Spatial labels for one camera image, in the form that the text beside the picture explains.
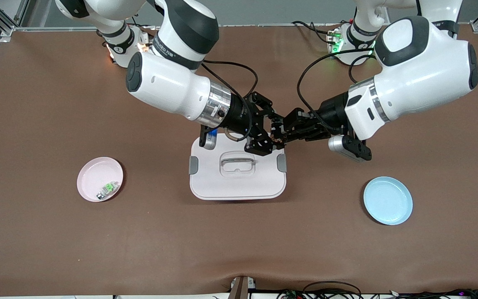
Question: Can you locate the white lidded storage box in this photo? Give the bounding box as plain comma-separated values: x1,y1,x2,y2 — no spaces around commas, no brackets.
188,133,288,201

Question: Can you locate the light blue round plate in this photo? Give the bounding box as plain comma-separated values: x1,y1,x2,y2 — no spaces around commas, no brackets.
363,176,414,226

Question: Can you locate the pink round plate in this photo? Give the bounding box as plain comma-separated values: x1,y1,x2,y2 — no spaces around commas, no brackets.
76,157,124,203

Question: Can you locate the aluminium table edge rail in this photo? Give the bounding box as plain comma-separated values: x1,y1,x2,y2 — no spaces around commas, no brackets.
15,23,472,31

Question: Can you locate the black left base cable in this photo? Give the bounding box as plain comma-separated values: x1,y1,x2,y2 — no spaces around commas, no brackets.
291,20,336,44

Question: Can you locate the small metal bracket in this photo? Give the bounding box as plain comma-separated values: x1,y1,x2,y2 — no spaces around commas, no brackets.
229,276,257,299

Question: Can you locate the black looped cable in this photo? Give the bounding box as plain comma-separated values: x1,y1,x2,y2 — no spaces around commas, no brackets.
301,281,364,299

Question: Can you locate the green and silver switch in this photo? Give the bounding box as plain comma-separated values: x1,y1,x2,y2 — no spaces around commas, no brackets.
96,181,120,200

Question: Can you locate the black cable bundle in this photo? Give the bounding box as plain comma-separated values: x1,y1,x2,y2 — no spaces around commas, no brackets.
363,288,478,299

